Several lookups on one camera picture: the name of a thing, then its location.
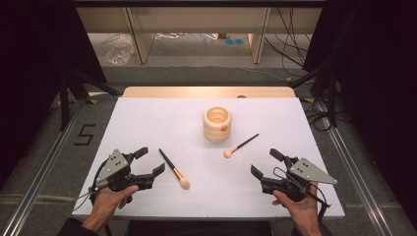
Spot white table mat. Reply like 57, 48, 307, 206
72, 96, 345, 219

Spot clear plastic bag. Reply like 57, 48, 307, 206
104, 33, 136, 67

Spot person's left hand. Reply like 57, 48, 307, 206
87, 185, 140, 225

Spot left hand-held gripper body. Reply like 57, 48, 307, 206
95, 148, 155, 193

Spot black tripod stand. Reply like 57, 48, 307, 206
288, 55, 339, 129
58, 68, 123, 132

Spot person's right hand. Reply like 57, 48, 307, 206
272, 183, 324, 230

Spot white cord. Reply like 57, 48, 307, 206
154, 32, 185, 41

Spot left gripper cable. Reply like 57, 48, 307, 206
72, 158, 112, 211

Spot small black makeup brush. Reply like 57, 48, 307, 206
223, 133, 260, 159

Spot light wooden table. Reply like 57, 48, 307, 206
122, 86, 296, 99

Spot aluminium floor rail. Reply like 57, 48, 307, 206
319, 100, 396, 236
2, 103, 84, 236

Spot white floor cable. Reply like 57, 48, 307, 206
239, 67, 290, 83

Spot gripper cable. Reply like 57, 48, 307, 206
72, 158, 112, 211
272, 166, 331, 227

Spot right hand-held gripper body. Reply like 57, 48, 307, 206
261, 156, 338, 202

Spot large black makeup brush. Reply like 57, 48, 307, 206
158, 147, 191, 191

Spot light wooden shelf unit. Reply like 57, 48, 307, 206
76, 6, 324, 65

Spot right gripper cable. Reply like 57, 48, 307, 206
272, 166, 331, 227

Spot hanging black cables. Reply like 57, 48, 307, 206
264, 7, 313, 69

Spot black curtain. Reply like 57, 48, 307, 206
303, 0, 417, 229
0, 0, 108, 190

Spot ribbed wooden brush holder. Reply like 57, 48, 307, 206
202, 106, 233, 143

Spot black floor cables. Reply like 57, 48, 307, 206
303, 96, 347, 133

